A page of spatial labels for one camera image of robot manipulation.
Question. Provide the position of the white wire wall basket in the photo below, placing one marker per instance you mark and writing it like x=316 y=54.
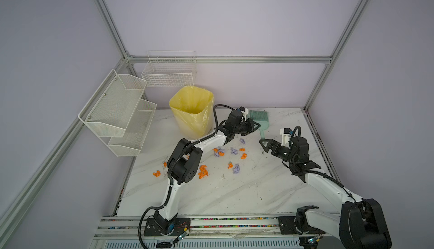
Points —
x=170 y=69

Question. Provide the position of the yellow lined trash bin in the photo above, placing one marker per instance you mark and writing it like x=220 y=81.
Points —
x=192 y=109

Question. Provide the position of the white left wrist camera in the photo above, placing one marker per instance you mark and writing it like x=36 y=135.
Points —
x=244 y=111

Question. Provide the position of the white mesh wall shelf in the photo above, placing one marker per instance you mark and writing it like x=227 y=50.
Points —
x=119 y=115

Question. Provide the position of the green hand brush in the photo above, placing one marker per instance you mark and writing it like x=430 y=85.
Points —
x=262 y=118

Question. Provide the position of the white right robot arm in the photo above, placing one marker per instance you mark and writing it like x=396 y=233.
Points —
x=360 y=223

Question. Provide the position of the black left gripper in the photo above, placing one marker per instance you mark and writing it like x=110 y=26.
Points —
x=250 y=124

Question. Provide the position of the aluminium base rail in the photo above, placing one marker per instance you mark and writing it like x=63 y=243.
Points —
x=212 y=232

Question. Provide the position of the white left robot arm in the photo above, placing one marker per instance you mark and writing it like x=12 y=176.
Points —
x=185 y=160

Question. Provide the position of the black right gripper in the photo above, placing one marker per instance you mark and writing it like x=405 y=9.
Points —
x=275 y=145

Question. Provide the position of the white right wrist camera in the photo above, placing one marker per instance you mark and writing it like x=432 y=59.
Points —
x=286 y=134

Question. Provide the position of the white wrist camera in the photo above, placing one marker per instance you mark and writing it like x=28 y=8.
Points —
x=286 y=134
x=244 y=111

